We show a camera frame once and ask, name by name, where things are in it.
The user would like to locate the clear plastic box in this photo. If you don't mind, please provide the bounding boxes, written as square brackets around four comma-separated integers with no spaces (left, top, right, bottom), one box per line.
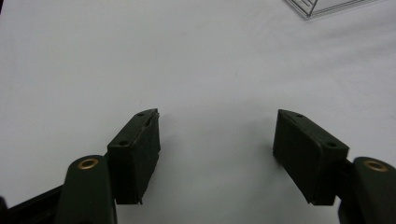
[283,0,382,21]

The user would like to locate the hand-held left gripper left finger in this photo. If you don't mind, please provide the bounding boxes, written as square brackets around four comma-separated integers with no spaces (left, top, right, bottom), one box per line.
[106,107,162,206]

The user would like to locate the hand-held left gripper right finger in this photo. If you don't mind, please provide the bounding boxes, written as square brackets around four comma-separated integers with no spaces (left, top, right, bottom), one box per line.
[273,108,350,206]

